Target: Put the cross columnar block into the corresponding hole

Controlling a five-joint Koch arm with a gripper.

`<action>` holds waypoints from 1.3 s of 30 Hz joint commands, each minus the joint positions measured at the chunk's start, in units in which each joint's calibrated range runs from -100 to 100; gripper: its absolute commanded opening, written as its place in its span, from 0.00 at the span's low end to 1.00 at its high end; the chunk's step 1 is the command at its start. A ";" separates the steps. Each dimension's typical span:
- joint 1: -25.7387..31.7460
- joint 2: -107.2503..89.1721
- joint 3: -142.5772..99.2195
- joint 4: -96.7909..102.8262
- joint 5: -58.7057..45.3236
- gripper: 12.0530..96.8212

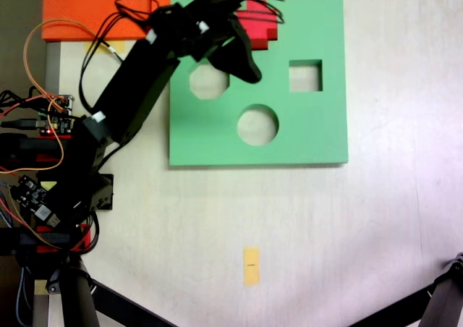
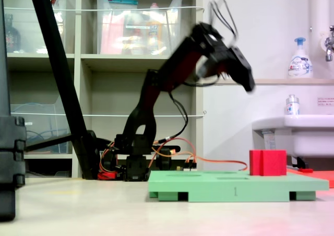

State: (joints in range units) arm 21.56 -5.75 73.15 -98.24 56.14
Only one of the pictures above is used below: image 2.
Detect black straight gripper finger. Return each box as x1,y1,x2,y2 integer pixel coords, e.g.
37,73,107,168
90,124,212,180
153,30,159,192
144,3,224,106
229,46,256,92

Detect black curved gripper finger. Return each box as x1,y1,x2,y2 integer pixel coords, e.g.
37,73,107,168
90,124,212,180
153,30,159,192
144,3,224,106
221,65,250,91

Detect red cross columnar block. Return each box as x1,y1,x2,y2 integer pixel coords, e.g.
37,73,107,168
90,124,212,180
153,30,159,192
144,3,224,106
249,149,287,176

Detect green shape-hole board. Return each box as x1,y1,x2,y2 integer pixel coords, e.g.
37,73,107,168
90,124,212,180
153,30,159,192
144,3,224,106
148,170,329,203

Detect clear bin with supplies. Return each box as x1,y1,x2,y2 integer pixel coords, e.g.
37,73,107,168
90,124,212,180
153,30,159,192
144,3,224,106
96,0,183,56

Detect white blue soap pump bottle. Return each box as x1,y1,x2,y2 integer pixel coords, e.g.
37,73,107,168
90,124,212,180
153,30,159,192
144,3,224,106
288,37,314,79

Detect small clear sanitizer bottle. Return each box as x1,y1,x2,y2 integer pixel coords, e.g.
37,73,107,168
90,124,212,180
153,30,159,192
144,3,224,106
284,94,301,116

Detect orange-label pink-cap bottle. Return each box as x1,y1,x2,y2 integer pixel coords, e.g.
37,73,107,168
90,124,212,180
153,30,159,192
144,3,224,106
146,2,164,55

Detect white sink label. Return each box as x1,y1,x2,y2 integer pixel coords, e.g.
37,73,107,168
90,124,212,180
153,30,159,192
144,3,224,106
262,129,277,150

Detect metal faucet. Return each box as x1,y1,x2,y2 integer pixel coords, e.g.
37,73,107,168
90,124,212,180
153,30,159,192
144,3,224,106
320,25,334,62

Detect white vertical pipe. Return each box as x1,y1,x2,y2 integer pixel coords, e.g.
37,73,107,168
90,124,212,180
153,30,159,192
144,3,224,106
309,0,332,79

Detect white sink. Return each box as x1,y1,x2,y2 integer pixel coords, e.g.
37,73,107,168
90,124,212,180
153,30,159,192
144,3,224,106
252,114,334,158

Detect small circuit board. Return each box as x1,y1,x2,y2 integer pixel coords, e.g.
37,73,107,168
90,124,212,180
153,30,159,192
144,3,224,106
176,159,198,172

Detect pink pack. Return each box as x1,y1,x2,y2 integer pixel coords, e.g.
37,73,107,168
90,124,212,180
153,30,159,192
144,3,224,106
100,14,125,55

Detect black table clamp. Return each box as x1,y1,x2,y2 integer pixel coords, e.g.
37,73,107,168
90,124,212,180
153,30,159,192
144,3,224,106
156,145,181,172

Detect teal flat box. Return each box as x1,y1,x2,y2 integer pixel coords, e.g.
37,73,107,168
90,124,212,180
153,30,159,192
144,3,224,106
108,0,138,6

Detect beige shelf unit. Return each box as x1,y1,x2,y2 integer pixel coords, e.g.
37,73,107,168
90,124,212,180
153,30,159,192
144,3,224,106
2,0,204,179

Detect red flat mat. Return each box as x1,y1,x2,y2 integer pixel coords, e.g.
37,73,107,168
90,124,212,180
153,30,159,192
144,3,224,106
286,168,334,188

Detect black tripod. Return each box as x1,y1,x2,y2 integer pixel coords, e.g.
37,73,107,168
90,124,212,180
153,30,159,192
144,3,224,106
25,0,113,181

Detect clear bin with bottles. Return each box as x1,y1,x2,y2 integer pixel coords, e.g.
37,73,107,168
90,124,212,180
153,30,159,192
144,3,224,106
4,0,76,54

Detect clear file tray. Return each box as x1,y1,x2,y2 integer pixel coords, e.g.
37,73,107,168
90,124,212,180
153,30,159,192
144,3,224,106
10,95,73,155

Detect dark patterned bottle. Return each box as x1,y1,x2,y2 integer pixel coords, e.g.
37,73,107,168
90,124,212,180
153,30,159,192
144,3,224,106
4,13,21,53

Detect notched black stack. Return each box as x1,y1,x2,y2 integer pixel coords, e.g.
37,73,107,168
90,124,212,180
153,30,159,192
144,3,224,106
0,115,27,222

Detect black wrist cable loops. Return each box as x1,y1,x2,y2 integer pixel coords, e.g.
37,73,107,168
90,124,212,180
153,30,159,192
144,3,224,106
208,0,240,42

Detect black elbow cable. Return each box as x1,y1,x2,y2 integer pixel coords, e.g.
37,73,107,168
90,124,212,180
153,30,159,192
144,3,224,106
156,92,189,144

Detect pink wall label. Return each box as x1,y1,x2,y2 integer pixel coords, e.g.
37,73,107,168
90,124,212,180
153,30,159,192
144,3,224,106
317,97,334,107

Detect orange cable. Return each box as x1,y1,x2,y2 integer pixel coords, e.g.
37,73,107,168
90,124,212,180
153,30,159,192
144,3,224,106
147,138,248,172

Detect sink mounting bracket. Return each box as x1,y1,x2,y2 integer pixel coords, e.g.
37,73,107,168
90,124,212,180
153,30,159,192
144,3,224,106
286,155,310,170

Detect white cord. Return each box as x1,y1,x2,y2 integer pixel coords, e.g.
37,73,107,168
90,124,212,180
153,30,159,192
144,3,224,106
4,5,206,14
10,110,208,118

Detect red orange base wires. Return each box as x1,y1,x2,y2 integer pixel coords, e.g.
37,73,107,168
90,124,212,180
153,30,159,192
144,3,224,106
98,141,118,181

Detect dark grey upright post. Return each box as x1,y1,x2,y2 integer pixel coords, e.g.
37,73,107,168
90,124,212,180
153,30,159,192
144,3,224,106
0,0,11,117

